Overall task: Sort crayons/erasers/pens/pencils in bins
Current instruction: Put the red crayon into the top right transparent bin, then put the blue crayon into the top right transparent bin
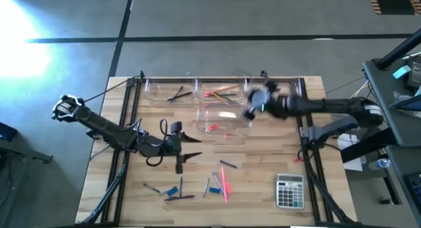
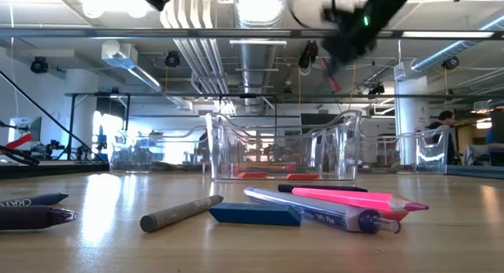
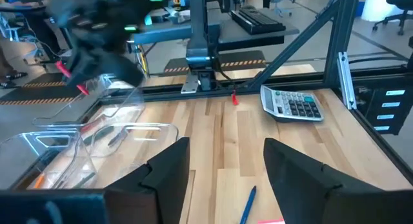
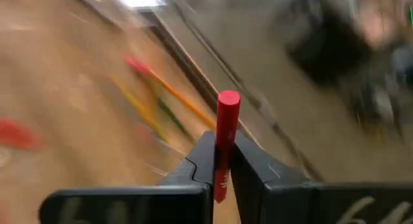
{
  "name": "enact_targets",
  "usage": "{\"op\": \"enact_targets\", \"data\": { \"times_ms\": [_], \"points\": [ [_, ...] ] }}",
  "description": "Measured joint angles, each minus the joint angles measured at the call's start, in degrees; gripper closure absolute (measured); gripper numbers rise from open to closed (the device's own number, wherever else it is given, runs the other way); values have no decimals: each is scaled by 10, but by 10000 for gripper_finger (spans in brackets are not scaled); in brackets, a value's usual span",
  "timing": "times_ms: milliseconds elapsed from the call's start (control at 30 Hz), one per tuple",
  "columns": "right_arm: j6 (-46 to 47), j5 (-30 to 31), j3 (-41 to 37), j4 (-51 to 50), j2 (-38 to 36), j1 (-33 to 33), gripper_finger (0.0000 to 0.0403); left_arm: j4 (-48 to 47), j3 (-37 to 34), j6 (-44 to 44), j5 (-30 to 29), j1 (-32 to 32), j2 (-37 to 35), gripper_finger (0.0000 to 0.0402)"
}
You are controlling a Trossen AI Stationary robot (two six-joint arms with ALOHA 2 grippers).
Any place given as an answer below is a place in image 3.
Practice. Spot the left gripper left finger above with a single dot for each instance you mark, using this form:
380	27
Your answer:
155	191

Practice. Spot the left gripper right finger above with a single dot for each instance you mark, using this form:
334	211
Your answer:
297	185

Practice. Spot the pink highlighter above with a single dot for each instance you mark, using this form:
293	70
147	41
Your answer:
271	221

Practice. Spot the navy blue crayon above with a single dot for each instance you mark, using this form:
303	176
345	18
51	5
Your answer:
248	204

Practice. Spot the dark blue crayon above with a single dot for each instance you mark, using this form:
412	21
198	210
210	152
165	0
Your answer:
118	138

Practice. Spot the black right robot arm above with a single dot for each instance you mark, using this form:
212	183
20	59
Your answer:
103	20

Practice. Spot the hazard striped floor mat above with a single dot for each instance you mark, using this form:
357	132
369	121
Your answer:
232	57
32	91

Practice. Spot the grey desk calculator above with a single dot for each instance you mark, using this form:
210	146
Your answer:
290	104

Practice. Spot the person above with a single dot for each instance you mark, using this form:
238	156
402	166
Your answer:
4	56

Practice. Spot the red tag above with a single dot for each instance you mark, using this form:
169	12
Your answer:
235	99

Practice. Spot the black box with labels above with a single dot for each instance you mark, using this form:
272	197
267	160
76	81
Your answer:
400	120

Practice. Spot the grey desk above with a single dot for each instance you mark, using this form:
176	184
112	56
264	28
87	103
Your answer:
232	33

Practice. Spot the black keyboard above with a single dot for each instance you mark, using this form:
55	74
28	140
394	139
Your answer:
258	20

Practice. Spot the white column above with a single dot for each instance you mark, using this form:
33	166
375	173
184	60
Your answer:
380	4

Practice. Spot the silver base bracket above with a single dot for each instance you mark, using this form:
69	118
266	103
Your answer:
190	83

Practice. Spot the silver frame bracket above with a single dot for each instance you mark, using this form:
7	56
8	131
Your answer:
346	82

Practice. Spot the black aluminium table frame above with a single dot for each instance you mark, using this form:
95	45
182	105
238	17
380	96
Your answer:
342	24

